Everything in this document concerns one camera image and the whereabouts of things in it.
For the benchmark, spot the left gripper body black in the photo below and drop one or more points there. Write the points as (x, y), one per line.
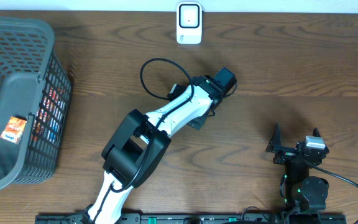
(198, 126)

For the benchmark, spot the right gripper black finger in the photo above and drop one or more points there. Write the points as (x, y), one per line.
(316, 133)
(274, 144)

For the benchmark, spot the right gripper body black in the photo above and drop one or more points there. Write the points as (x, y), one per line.
(285, 155)

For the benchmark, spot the orange tissue pack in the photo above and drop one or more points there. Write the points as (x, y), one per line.
(14, 130)

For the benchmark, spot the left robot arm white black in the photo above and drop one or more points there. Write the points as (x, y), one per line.
(140, 141)

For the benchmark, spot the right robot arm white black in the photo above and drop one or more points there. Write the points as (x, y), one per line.
(302, 193)

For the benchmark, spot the white barcode scanner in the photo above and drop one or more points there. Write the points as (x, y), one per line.
(189, 23)

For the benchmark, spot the grey plastic mesh basket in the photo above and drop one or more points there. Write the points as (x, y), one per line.
(33, 86)

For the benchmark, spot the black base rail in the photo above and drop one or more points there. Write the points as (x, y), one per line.
(136, 218)

